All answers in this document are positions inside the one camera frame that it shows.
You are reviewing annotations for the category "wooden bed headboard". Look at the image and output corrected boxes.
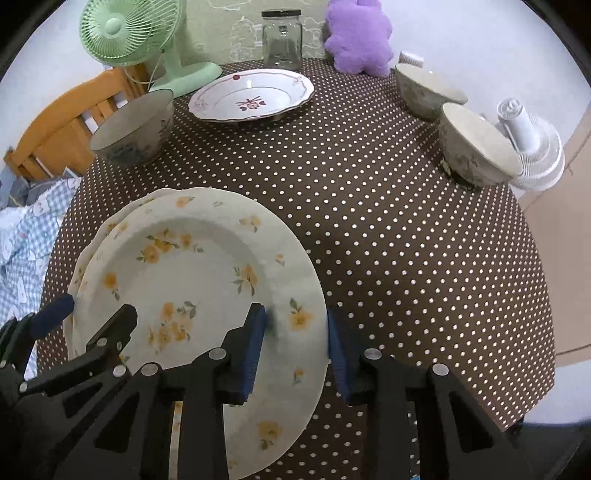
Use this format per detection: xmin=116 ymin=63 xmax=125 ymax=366
xmin=10 ymin=68 xmax=148 ymax=182

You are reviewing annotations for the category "glass jar red lid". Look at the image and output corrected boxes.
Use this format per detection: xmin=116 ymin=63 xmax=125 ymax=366
xmin=261 ymin=9 xmax=303 ymax=71

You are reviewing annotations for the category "grey floral bowl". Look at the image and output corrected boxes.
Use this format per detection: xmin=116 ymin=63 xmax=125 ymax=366
xmin=438 ymin=102 xmax=522 ymax=188
xmin=394 ymin=63 xmax=468 ymax=121
xmin=90 ymin=89 xmax=175 ymax=166

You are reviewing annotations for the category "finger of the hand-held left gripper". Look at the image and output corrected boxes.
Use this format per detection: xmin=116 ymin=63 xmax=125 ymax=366
xmin=0 ymin=294 xmax=75 ymax=370
xmin=18 ymin=304 xmax=139 ymax=398

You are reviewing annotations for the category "green fan cord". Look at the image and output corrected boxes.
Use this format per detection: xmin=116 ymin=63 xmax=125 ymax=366
xmin=121 ymin=54 xmax=166 ymax=88

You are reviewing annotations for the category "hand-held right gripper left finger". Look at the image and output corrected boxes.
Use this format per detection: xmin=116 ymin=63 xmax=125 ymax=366
xmin=51 ymin=302 xmax=269 ymax=480

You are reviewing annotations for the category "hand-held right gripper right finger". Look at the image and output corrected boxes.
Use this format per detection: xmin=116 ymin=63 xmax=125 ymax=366
xmin=328 ymin=307 xmax=532 ymax=480

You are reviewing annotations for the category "red patterned white plate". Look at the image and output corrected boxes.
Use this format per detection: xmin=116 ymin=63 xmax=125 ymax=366
xmin=188 ymin=68 xmax=315 ymax=123

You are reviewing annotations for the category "green elephant wall mat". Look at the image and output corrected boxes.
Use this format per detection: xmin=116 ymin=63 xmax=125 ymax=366
xmin=185 ymin=0 xmax=333 ymax=65

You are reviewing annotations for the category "green table fan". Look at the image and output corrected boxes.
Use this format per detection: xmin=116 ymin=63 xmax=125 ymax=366
xmin=78 ymin=0 xmax=223 ymax=93

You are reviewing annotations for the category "purple plush toy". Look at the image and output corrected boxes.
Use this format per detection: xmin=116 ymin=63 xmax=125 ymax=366
xmin=323 ymin=0 xmax=394 ymax=77

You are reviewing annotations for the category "blue checked blanket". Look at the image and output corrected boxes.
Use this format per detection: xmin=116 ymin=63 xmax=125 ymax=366
xmin=0 ymin=175 xmax=84 ymax=370

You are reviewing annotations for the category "yellow floral plate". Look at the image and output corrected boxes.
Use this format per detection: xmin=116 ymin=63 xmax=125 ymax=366
xmin=74 ymin=187 xmax=328 ymax=480
xmin=67 ymin=187 xmax=185 ymax=365

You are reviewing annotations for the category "grey blue pillow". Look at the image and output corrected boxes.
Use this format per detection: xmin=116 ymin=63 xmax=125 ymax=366
xmin=0 ymin=164 xmax=33 ymax=208

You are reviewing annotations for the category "white standing fan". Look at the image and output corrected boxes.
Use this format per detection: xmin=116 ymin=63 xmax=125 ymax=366
xmin=496 ymin=98 xmax=565 ymax=192

